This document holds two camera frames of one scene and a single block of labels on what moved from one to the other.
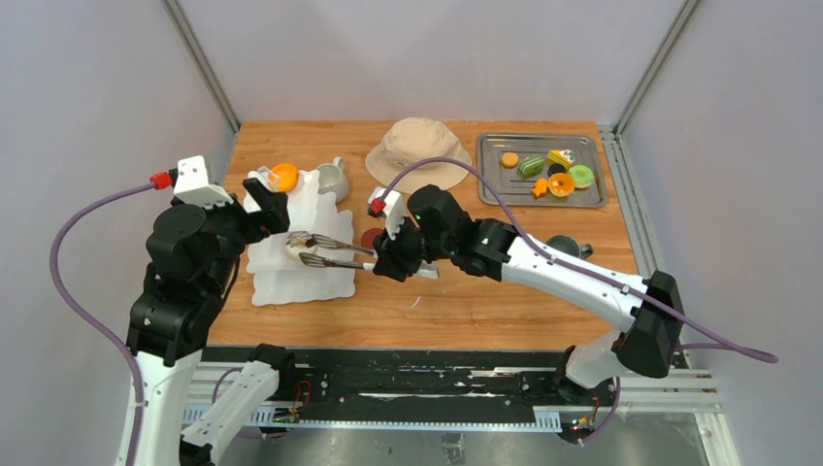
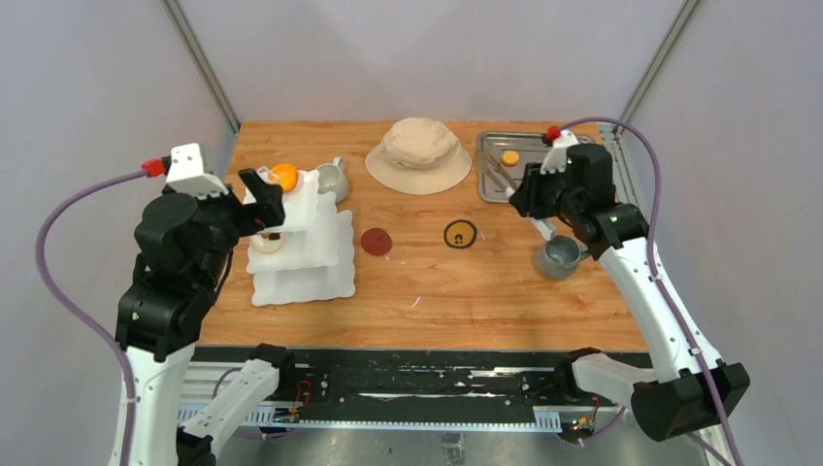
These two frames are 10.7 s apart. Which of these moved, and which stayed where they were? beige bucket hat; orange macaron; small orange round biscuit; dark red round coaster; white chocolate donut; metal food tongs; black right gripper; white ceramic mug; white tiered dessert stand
Moved: white chocolate donut; black right gripper; metal food tongs
Stayed: beige bucket hat; white ceramic mug; dark red round coaster; small orange round biscuit; white tiered dessert stand; orange macaron
